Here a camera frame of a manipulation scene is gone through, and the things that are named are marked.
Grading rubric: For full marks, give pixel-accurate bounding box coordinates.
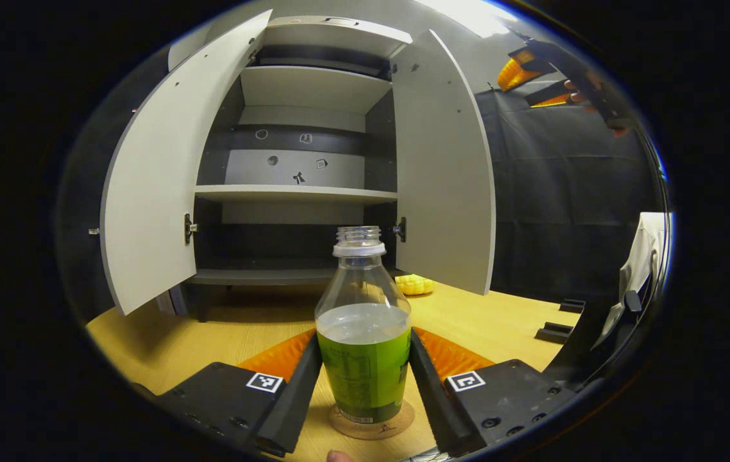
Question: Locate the round cork coaster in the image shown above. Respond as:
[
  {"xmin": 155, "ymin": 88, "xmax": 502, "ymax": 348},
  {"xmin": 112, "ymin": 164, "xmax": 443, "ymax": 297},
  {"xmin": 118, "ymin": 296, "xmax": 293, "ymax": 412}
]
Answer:
[{"xmin": 328, "ymin": 398, "xmax": 416, "ymax": 441}]

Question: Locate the green label plastic bottle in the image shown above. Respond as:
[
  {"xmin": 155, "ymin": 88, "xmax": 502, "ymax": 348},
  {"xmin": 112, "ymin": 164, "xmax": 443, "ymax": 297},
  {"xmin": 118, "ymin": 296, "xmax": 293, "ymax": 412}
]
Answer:
[{"xmin": 314, "ymin": 225, "xmax": 413, "ymax": 425}]

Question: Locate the white garment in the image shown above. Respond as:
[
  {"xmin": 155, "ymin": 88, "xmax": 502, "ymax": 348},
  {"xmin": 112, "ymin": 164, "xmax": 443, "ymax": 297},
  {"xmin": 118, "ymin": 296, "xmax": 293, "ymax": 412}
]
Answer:
[{"xmin": 598, "ymin": 211, "xmax": 668, "ymax": 351}]

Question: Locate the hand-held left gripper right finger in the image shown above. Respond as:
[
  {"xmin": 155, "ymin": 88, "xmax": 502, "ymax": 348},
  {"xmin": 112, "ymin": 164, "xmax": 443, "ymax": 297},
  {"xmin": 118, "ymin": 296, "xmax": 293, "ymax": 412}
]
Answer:
[{"xmin": 408, "ymin": 325, "xmax": 588, "ymax": 458}]

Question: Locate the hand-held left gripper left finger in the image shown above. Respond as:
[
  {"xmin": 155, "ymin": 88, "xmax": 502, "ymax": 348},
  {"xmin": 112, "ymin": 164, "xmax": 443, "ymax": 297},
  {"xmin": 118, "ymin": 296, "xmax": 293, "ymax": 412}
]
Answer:
[{"xmin": 131, "ymin": 329, "xmax": 325, "ymax": 458}]

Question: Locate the black backdrop cloth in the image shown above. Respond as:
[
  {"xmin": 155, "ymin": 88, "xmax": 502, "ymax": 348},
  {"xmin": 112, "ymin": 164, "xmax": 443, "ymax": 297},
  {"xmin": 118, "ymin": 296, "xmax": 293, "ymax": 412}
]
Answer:
[{"xmin": 56, "ymin": 45, "xmax": 668, "ymax": 321}]

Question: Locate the yellow corn toy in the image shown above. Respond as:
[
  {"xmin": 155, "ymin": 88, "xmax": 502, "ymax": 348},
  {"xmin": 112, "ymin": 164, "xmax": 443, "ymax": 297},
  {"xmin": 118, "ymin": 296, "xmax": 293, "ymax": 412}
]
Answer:
[{"xmin": 395, "ymin": 274, "xmax": 436, "ymax": 297}]

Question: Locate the white cabinet door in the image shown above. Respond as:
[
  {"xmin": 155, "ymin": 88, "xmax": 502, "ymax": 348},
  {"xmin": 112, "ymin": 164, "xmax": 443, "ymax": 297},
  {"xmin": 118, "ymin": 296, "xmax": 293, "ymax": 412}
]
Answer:
[
  {"xmin": 390, "ymin": 28, "xmax": 498, "ymax": 296},
  {"xmin": 99, "ymin": 8, "xmax": 275, "ymax": 317}
]

